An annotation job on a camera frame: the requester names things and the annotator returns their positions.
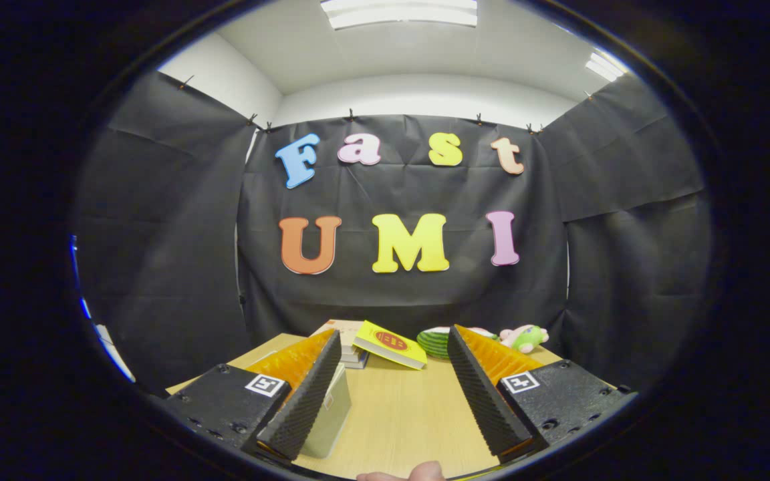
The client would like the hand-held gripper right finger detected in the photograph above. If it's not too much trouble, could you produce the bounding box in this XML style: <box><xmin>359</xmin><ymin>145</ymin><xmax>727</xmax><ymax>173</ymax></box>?
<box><xmin>447</xmin><ymin>324</ymin><xmax>640</xmax><ymax>463</ymax></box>

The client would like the beige cover book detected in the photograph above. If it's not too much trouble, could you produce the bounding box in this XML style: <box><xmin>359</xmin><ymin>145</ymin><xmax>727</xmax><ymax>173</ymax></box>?
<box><xmin>311</xmin><ymin>319</ymin><xmax>366</xmax><ymax>348</ymax></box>

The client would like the long ceiling light panel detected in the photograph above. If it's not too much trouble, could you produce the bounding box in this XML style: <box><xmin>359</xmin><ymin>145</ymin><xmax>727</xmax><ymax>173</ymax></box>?
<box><xmin>320</xmin><ymin>0</ymin><xmax>478</xmax><ymax>30</ymax></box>

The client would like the watermelon slice plush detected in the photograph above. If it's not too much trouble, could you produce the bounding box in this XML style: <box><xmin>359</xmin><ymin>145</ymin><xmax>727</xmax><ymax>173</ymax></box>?
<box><xmin>416</xmin><ymin>326</ymin><xmax>497</xmax><ymax>361</ymax></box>

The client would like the pale green fabric storage box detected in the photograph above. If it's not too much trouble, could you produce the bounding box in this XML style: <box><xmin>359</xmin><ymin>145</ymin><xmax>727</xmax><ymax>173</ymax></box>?
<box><xmin>301</xmin><ymin>363</ymin><xmax>353</xmax><ymax>460</ymax></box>

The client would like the small ceiling light panel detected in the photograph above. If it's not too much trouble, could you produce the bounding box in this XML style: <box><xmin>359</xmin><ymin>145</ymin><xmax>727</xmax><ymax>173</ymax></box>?
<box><xmin>584</xmin><ymin>50</ymin><xmax>628</xmax><ymax>82</ymax></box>

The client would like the pink and green plush toy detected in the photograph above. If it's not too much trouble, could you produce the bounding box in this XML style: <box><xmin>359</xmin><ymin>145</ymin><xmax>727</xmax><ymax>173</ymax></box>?
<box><xmin>499</xmin><ymin>325</ymin><xmax>549</xmax><ymax>354</ymax></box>

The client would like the yellow book with red circle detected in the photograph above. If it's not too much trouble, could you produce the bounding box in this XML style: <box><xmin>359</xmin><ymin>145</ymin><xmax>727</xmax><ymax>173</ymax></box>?
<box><xmin>352</xmin><ymin>320</ymin><xmax>428</xmax><ymax>371</ymax></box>

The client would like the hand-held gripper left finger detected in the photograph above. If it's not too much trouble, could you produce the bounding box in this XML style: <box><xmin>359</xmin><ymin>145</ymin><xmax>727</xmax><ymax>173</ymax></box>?
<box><xmin>163</xmin><ymin>328</ymin><xmax>344</xmax><ymax>463</ymax></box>

